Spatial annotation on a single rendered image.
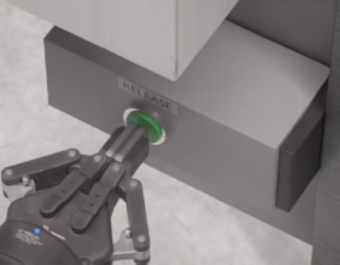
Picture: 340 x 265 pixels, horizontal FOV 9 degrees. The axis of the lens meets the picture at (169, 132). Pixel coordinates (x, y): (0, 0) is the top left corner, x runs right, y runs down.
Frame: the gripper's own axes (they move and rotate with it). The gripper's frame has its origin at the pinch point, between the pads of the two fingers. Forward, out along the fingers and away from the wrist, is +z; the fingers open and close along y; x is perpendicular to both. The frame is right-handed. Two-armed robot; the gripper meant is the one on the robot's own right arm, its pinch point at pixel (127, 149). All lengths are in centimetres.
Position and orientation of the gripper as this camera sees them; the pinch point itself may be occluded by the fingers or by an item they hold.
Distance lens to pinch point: 149.1
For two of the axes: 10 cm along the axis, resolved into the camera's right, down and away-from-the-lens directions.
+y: -8.5, -4.1, 3.1
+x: 0.0, 6.1, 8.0
